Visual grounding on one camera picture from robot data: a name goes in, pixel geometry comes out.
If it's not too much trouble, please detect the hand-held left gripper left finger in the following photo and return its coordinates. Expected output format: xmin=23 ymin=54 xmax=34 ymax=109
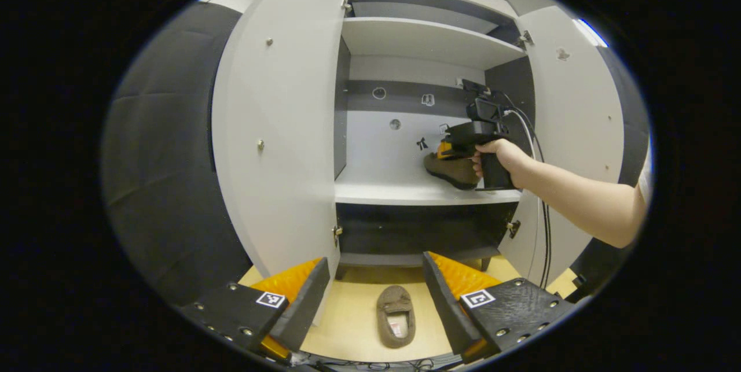
xmin=178 ymin=256 xmax=332 ymax=362

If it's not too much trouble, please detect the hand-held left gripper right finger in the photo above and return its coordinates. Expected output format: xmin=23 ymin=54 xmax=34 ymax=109
xmin=421 ymin=251 xmax=578 ymax=364

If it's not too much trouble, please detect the brown slipper shoe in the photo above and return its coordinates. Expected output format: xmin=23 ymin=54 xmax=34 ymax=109
xmin=376 ymin=285 xmax=416 ymax=349
xmin=423 ymin=151 xmax=482 ymax=190

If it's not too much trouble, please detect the grey shoe cabinet door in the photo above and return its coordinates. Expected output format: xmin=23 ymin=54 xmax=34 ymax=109
xmin=211 ymin=0 xmax=351 ymax=326
xmin=498 ymin=6 xmax=626 ymax=289

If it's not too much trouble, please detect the small ceiling light panel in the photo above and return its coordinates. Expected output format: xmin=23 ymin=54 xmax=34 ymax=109
xmin=572 ymin=18 xmax=610 ymax=49

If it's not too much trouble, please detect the black backdrop cloth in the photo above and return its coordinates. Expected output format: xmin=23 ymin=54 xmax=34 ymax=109
xmin=101 ymin=1 xmax=654 ymax=306

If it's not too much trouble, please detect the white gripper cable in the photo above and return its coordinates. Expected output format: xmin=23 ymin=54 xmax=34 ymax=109
xmin=502 ymin=107 xmax=540 ymax=159

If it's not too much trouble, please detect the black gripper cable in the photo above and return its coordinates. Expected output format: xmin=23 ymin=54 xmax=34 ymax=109
xmin=498 ymin=90 xmax=553 ymax=290

